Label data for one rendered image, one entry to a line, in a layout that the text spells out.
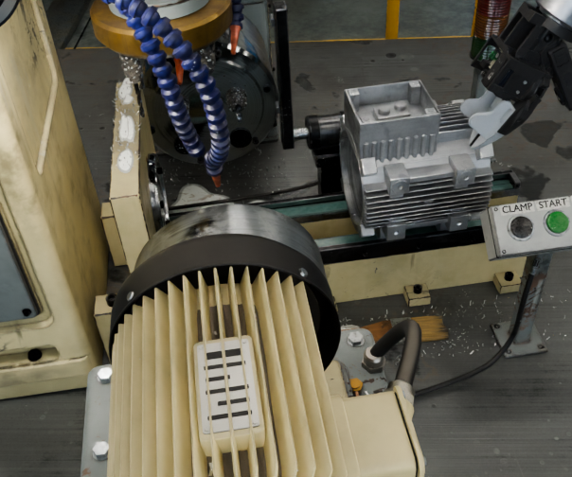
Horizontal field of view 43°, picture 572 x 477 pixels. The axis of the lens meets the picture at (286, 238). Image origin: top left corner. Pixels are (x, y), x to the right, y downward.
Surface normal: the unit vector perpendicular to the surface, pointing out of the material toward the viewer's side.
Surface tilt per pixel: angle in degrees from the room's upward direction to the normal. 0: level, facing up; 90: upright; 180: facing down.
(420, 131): 90
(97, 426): 0
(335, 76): 0
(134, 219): 90
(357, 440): 0
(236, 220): 9
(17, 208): 90
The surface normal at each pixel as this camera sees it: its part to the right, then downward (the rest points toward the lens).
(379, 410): -0.05, -0.74
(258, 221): 0.30, -0.74
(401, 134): 0.17, 0.66
